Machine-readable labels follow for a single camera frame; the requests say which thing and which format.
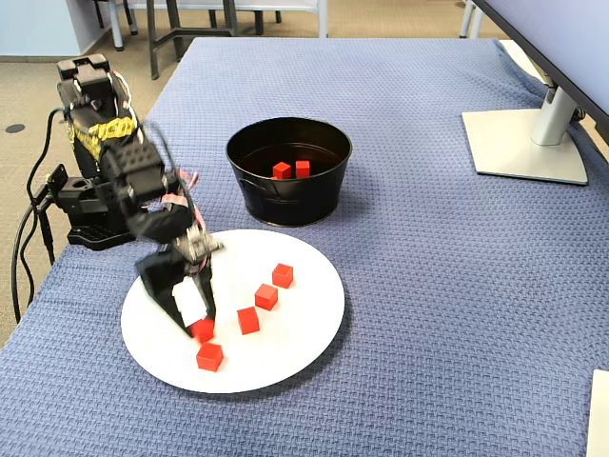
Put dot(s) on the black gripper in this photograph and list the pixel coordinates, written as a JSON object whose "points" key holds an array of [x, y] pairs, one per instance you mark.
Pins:
{"points": [[164, 281]]}

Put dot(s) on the white round plate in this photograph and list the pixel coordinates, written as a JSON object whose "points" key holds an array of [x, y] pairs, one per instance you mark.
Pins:
{"points": [[285, 333]]}

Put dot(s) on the black metal bucket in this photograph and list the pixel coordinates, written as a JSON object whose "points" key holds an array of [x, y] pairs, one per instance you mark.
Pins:
{"points": [[295, 204]]}

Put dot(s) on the black floor outlet cover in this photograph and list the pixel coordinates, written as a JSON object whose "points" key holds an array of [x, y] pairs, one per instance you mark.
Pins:
{"points": [[15, 128]]}

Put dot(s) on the blue woven tablecloth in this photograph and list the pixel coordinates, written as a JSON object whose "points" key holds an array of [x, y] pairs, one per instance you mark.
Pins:
{"points": [[428, 285]]}

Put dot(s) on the pale blue chair leg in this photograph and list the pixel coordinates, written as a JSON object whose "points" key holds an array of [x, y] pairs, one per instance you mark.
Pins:
{"points": [[117, 28]]}

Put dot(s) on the black chair leg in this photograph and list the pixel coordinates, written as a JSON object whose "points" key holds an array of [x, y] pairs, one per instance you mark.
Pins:
{"points": [[99, 14], [259, 24], [278, 16], [132, 19], [213, 19]]}

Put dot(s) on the white desk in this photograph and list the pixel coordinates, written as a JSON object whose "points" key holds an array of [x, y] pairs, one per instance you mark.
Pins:
{"points": [[322, 21]]}

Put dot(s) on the silver desktop monitor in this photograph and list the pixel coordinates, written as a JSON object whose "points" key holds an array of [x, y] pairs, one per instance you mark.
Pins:
{"points": [[523, 147]]}

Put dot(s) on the pale grey desk legs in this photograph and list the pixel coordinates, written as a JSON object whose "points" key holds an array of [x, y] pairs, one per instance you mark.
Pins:
{"points": [[465, 21]]}

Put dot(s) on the white paper sheet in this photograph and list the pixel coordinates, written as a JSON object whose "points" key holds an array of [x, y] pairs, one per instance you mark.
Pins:
{"points": [[600, 419]]}

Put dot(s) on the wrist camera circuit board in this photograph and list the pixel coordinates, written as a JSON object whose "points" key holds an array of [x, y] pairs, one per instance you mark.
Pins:
{"points": [[200, 245]]}

